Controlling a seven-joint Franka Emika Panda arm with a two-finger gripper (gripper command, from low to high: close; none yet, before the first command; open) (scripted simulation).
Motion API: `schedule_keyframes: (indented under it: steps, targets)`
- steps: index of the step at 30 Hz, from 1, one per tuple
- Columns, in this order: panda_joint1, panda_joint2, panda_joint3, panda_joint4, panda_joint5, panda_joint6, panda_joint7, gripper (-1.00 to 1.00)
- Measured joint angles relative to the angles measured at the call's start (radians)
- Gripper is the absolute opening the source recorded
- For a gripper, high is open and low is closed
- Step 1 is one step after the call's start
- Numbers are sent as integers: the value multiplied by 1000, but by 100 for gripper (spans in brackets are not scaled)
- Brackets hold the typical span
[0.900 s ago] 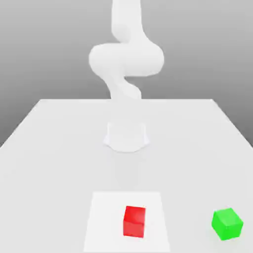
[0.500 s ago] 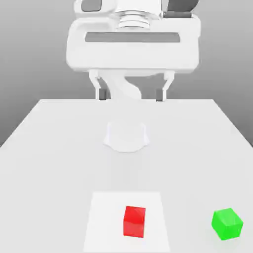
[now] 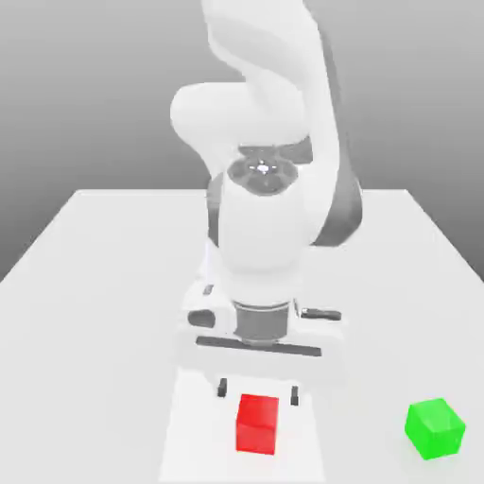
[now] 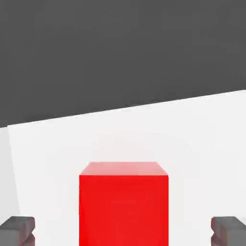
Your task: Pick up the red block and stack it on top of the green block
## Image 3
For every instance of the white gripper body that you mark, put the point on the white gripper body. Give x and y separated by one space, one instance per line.
261 361

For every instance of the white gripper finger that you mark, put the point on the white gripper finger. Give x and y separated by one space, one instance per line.
220 387
297 395

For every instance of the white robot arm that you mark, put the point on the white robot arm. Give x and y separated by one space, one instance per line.
261 234

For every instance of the small red cube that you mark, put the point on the small red cube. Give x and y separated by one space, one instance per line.
257 425

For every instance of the small green cube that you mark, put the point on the small green cube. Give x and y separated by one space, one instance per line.
435 429

